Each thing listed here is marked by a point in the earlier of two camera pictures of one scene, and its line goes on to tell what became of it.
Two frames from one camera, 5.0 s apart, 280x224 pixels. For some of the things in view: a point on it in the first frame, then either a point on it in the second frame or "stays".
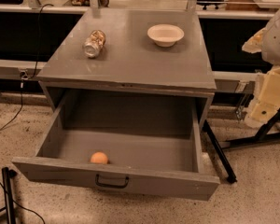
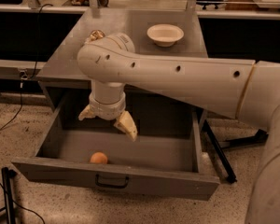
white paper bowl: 165,35 stays
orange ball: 99,158 stays
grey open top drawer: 148,144 stays
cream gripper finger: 255,43 → 87,112
